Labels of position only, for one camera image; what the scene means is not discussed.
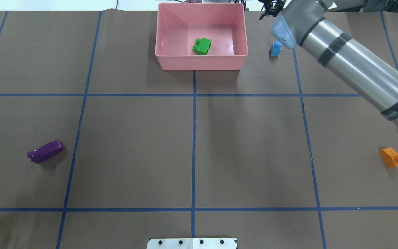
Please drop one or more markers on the small blue block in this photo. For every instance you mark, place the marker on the small blue block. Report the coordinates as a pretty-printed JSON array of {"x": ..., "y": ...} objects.
[{"x": 275, "y": 49}]

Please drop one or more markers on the pink plastic box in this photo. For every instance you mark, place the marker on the pink plastic box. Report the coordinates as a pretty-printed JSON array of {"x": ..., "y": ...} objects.
[{"x": 201, "y": 36}]

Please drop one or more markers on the orange block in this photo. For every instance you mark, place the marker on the orange block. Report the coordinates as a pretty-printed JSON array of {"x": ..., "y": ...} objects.
[{"x": 389, "y": 157}]

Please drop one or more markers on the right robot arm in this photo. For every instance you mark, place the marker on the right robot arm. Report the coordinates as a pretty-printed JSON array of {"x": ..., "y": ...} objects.
[{"x": 302, "y": 23}]

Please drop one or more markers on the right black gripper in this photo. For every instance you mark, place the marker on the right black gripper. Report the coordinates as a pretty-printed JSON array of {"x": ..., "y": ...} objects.
[{"x": 271, "y": 9}]

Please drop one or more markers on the purple block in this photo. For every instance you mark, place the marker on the purple block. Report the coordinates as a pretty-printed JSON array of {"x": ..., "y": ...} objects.
[{"x": 45, "y": 152}]

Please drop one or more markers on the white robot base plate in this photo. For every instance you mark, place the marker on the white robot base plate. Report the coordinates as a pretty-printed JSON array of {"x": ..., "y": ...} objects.
[{"x": 192, "y": 243}]

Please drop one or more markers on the green block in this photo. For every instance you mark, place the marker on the green block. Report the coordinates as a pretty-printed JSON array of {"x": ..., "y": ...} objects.
[{"x": 201, "y": 46}]

